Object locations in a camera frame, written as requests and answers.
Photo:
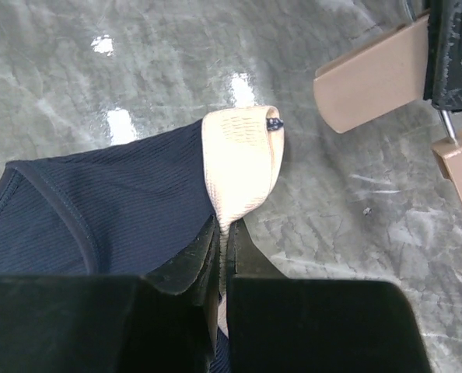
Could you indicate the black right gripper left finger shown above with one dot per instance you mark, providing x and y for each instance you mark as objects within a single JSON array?
[{"x": 164, "y": 321}]

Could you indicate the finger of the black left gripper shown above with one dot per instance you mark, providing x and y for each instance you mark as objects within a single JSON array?
[{"x": 443, "y": 81}]

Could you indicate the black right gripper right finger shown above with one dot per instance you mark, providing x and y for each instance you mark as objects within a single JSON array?
[{"x": 280, "y": 324}]

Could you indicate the beige clip hanger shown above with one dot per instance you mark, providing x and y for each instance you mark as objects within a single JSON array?
[{"x": 379, "y": 77}]

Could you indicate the navy underwear cream waistband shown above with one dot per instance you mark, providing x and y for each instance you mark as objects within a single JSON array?
[{"x": 127, "y": 209}]

